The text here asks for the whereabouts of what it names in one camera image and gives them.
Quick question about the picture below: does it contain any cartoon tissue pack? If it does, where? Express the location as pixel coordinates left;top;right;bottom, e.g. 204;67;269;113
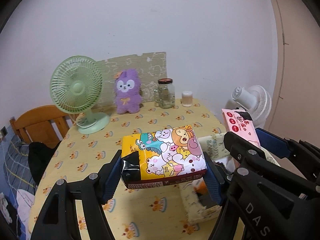
121;125;207;190

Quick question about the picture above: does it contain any pink wet wipes pack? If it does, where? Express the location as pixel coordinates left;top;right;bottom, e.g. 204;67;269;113
222;109;261;148

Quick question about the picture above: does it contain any green orange tissue pack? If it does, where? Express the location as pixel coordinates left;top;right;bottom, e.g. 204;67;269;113
193;178;216;208

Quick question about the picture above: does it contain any yellow cartoon storage box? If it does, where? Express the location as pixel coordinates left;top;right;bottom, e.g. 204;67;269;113
178;132;281;225

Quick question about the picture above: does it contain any white floor fan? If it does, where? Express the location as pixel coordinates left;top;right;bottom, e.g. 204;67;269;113
232;85;272;127

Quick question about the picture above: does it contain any yellow cartoon tablecloth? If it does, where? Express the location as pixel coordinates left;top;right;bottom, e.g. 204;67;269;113
28;101;225;239

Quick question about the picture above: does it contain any black chair back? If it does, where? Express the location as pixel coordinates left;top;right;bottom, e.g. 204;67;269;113
28;141;61;186

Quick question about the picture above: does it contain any purple plush toy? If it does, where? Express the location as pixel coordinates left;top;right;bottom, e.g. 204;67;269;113
114;69;142;114

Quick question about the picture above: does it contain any cotton swab container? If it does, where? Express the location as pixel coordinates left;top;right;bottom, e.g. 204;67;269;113
181;90;193;107

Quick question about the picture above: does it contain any pile of clothes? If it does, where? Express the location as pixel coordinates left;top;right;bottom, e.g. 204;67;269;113
1;189;35;239

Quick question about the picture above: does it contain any glass jar with lid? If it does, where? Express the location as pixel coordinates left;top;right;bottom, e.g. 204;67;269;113
154;78;175;109

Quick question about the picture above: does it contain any blue plaid bedding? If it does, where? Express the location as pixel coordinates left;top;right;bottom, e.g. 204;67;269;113
3;135;37;195

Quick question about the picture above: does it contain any green desk fan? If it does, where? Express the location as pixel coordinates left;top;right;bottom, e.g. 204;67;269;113
49;56;110;134

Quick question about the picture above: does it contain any beige cartoon backboard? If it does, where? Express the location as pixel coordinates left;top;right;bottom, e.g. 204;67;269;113
95;51;167;108

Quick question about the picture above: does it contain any wall power socket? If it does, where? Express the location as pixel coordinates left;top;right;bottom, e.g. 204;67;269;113
0;126;8;137

